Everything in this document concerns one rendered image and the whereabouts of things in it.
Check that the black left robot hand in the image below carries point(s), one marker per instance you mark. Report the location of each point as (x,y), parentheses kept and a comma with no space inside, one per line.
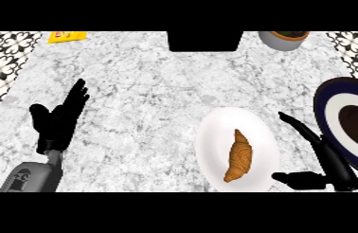
(61,120)

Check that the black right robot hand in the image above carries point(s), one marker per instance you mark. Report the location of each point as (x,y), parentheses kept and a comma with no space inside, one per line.
(333,162)

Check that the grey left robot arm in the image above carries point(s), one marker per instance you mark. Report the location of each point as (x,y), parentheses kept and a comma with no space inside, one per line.
(34,175)

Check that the dark blue rimmed plate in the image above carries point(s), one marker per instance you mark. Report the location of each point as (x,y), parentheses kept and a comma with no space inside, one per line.
(342,116)

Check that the brown croissant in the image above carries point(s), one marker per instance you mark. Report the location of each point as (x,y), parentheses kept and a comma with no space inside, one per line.
(240,156)

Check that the white oval plate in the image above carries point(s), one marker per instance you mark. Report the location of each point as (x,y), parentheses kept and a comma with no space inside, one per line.
(237,150)

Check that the yellow packet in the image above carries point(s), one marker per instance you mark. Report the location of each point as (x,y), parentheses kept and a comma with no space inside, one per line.
(66,36)

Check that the black appliance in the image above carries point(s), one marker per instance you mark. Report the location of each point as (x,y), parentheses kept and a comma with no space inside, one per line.
(204,41)

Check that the grey plant pot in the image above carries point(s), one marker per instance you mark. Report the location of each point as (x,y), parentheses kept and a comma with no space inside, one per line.
(282,41)

